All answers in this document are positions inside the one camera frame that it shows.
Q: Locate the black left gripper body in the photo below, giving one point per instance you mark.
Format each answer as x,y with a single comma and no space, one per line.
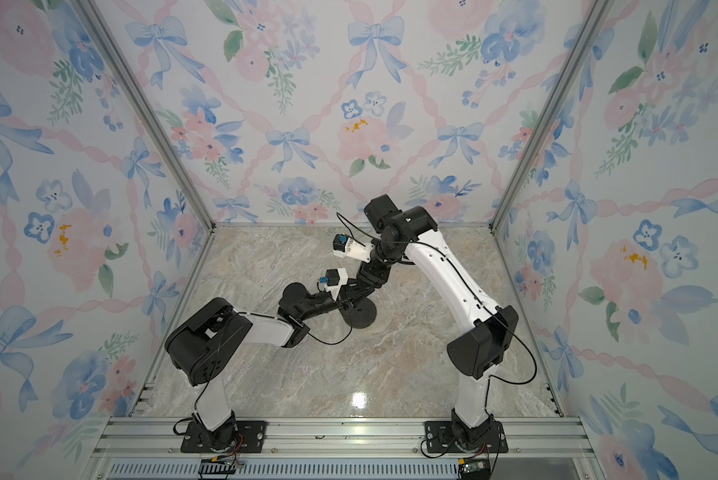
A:
341,303

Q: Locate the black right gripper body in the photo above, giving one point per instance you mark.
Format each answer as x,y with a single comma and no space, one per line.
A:
371,271

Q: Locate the black round microphone stand base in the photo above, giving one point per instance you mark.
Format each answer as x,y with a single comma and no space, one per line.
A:
360,316

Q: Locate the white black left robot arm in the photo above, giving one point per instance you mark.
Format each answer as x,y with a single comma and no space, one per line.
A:
202,347

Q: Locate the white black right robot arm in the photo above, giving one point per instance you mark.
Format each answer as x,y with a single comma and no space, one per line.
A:
486,328

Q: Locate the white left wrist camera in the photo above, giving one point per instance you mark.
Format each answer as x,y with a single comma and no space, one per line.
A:
333,281

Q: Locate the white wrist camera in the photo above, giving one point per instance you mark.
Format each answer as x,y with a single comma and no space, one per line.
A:
333,281
345,246

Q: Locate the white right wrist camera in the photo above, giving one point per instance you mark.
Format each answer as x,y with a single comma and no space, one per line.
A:
345,246

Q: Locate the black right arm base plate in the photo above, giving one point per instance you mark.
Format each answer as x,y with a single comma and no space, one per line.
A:
456,437

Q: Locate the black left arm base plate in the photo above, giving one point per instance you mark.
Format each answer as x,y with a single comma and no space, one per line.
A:
233,437

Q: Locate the aluminium mounting rail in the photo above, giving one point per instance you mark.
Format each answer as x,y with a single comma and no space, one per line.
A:
347,448

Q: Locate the aluminium right corner post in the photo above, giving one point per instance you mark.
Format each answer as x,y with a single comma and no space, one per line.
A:
590,28

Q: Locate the aluminium corner post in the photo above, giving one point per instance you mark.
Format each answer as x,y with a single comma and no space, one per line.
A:
590,28
91,17

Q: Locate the aluminium left corner post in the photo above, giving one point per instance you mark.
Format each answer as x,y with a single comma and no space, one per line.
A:
91,17

